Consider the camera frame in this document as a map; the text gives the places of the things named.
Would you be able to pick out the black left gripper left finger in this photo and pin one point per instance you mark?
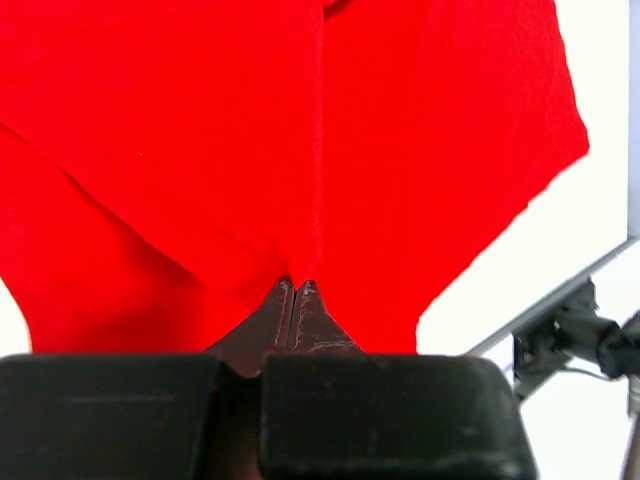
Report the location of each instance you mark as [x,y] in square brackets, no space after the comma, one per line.
[146,416]

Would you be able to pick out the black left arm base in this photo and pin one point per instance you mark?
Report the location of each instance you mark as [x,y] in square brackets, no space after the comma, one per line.
[576,376]

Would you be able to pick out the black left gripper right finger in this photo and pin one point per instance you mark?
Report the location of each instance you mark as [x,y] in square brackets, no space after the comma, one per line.
[331,411]

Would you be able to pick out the red t shirt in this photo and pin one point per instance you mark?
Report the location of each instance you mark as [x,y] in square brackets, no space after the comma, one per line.
[165,163]

